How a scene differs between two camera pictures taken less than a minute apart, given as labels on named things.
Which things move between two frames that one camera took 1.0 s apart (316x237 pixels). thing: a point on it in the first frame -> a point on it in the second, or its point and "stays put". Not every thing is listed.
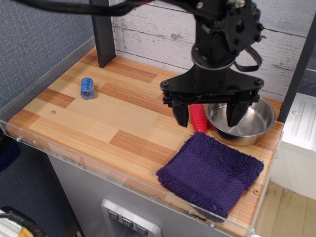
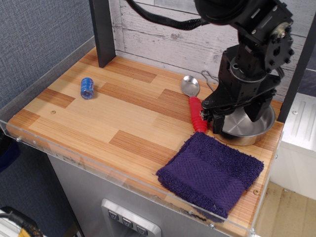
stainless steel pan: [259, 120] stays put
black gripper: [206, 84] -> [231, 94]
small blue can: [87, 88] stays put
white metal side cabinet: [294, 165] stays put
